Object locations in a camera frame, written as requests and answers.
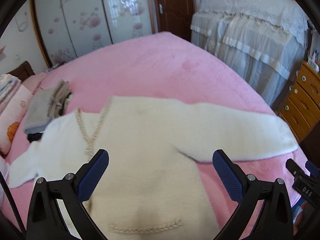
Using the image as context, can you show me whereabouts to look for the white fluffy cardigan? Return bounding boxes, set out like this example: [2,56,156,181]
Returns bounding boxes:
[9,96,298,239]

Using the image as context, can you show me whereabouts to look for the right hand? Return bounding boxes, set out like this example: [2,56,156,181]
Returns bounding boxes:
[293,201,308,235]

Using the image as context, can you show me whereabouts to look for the wooden drawer cabinet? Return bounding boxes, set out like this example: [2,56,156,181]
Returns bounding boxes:
[279,61,319,142]

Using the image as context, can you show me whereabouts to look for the black folded garment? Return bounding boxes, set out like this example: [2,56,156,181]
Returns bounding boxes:
[27,132,43,143]

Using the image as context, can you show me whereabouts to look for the white bottles on cabinet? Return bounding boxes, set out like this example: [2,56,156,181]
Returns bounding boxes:
[308,50,319,73]

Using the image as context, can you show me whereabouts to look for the grey knitted folded sweater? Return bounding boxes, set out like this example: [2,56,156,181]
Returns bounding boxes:
[24,80,71,135]

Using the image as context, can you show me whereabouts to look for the folded pink quilt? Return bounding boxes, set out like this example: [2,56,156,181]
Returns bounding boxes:
[1,74,33,154]

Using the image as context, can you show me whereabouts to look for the lace covered furniture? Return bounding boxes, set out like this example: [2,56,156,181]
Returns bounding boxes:
[190,0,309,106]

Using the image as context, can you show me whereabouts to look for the dark wooden headboard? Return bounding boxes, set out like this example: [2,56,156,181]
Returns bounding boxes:
[8,61,35,82]

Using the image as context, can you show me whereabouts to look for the floral sliding wardrobe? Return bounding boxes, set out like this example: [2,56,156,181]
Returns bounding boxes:
[31,0,154,66]

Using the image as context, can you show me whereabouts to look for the brown wooden door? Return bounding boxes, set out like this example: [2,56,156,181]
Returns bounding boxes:
[155,0,196,42]

